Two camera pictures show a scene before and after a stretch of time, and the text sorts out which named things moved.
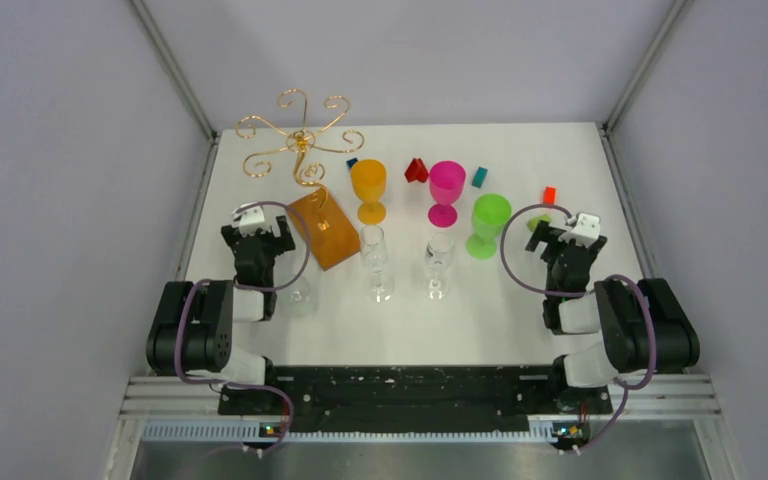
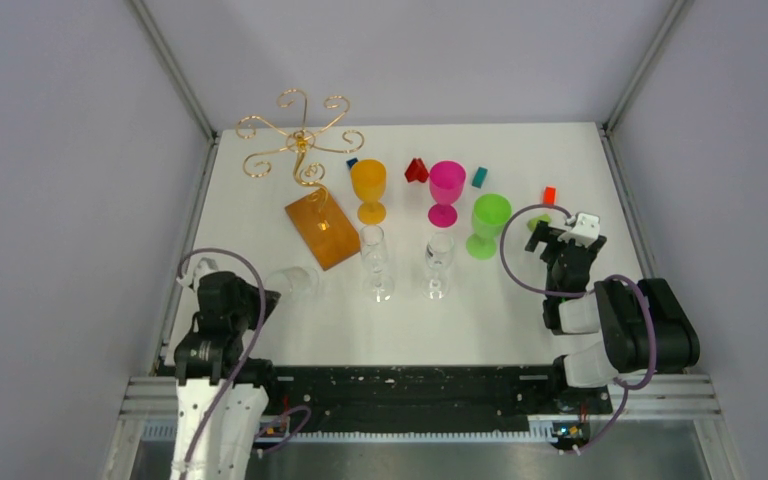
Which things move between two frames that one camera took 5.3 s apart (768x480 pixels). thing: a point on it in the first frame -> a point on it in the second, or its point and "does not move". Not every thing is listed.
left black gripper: [285, 239] -> [245, 286]
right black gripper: [546, 233] does not move
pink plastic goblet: [446, 181] does not move
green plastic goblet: [490, 213] does not move
